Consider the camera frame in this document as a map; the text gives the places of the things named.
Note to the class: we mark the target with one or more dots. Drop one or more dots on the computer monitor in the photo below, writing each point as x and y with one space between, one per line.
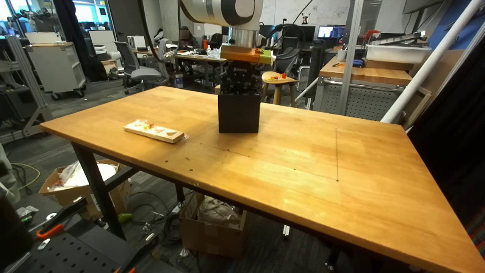
325 32

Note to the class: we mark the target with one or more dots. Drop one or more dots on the white leaning pole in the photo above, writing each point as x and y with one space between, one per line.
430 63

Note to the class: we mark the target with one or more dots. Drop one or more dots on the grey office chair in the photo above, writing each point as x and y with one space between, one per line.
142 76

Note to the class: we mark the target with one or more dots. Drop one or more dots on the small green object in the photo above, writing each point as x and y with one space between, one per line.
125 219

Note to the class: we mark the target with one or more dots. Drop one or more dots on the black table leg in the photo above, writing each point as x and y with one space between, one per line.
96 187

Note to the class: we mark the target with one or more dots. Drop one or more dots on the wooden puzzle board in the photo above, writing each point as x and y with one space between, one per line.
161 134

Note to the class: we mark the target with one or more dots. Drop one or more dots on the round wooden stool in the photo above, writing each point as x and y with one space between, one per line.
275 79

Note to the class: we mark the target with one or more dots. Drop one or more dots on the small open cardboard box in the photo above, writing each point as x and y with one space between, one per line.
213 240

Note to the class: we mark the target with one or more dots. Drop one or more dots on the black perforated box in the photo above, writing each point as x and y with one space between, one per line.
240 116

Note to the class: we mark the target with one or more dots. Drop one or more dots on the black perforated board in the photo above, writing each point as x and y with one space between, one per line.
76 252

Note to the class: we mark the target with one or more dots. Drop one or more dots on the white wheeled cart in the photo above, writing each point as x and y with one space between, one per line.
58 66

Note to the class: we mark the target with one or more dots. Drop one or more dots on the seated person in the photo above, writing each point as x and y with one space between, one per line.
189 38

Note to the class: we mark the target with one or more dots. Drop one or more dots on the black curtain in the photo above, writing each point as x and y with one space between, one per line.
455 141

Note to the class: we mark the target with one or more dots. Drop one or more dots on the large cardboard box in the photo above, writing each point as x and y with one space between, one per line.
66 198

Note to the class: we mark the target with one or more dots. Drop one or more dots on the white plastic bag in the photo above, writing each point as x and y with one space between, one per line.
76 175

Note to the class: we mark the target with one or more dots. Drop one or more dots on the white plastic bin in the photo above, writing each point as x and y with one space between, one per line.
399 53

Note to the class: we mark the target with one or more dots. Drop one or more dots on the wooden top workbench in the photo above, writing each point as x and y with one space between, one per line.
364 73

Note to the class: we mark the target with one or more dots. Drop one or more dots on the camera stand pole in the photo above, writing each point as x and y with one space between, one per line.
349 61

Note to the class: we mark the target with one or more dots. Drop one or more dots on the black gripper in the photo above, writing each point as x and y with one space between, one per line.
242 78

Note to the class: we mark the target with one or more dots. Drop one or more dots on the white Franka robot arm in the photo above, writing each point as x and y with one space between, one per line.
222 10

